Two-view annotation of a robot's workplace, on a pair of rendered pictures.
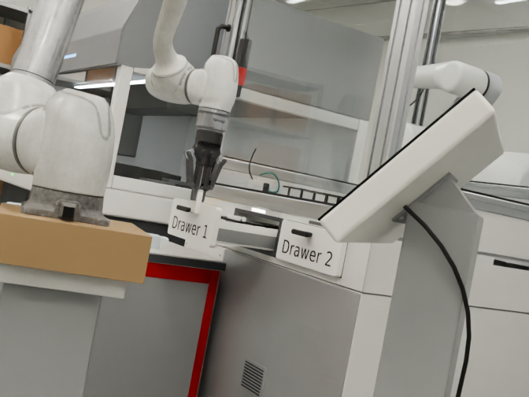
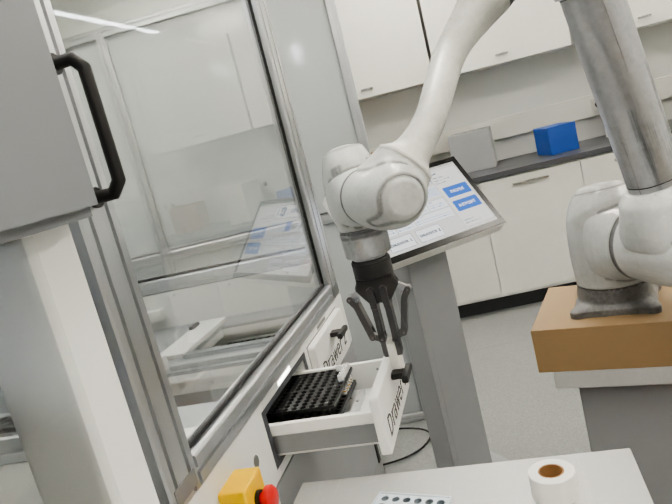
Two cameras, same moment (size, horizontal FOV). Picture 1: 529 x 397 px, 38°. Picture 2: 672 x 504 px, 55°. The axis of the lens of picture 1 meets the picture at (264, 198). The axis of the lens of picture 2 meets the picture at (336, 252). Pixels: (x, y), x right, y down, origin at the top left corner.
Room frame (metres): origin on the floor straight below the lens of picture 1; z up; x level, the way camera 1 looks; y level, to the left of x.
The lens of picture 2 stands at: (3.06, 1.00, 1.37)
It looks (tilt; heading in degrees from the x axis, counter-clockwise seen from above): 10 degrees down; 226
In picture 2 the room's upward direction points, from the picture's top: 14 degrees counter-clockwise
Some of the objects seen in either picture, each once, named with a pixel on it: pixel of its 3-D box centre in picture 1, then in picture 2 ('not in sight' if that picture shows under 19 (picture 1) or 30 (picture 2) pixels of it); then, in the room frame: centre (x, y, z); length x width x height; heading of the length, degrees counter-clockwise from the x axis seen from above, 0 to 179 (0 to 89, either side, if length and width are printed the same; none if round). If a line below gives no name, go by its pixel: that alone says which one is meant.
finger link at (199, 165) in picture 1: (198, 169); (390, 311); (2.18, 0.20, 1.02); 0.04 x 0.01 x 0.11; 31
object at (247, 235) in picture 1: (254, 235); (291, 409); (2.32, 0.01, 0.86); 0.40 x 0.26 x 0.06; 121
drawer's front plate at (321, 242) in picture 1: (309, 246); (330, 346); (2.05, -0.14, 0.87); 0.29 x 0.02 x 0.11; 31
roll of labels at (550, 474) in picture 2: not in sight; (553, 482); (2.26, 0.52, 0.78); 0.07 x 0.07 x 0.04
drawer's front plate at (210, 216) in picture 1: (193, 221); (391, 390); (2.22, 0.19, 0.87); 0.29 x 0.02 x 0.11; 31
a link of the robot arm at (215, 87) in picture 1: (216, 83); (354, 186); (2.19, 0.20, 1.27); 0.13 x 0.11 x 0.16; 61
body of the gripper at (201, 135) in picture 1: (207, 146); (375, 279); (2.18, 0.18, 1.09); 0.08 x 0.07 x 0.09; 121
